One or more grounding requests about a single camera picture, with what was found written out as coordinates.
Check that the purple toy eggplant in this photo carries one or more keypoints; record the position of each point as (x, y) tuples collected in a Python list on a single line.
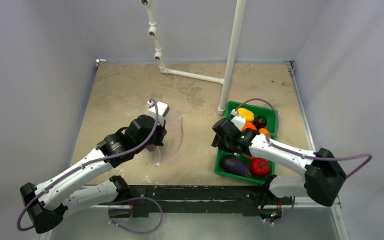
[(233, 165)]

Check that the toy peach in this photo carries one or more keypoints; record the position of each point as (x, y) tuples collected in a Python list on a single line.
[(264, 131)]

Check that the red toy tomato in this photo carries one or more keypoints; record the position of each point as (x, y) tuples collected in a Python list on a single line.
[(259, 167)]

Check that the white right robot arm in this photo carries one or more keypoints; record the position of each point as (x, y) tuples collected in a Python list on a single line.
[(319, 175)]

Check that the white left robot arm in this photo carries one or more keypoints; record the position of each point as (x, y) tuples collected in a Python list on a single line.
[(47, 204)]

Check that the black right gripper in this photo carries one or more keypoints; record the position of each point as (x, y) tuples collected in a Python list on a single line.
[(218, 139)]

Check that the clear zip top bag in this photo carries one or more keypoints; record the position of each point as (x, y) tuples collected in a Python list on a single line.
[(173, 140)]

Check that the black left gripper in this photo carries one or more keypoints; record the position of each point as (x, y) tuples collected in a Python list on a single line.
[(162, 131)]

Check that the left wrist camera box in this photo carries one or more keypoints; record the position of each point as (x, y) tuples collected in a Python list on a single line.
[(158, 110)]

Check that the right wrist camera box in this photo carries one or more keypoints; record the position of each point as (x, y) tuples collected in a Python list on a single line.
[(238, 120)]

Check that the white PVC pipe frame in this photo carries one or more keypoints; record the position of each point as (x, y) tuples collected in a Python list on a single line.
[(210, 33)]

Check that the green plastic tray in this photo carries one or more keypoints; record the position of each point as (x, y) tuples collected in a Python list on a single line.
[(271, 126)]

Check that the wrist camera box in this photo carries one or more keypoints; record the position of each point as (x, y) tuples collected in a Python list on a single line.
[(158, 110), (238, 120)]

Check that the yellow toy bell pepper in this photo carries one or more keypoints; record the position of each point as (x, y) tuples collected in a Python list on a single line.
[(247, 114)]

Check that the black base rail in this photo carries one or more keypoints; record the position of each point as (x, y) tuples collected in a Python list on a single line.
[(247, 200)]

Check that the dark red toy apple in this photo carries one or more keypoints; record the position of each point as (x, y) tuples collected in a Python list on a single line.
[(260, 122)]

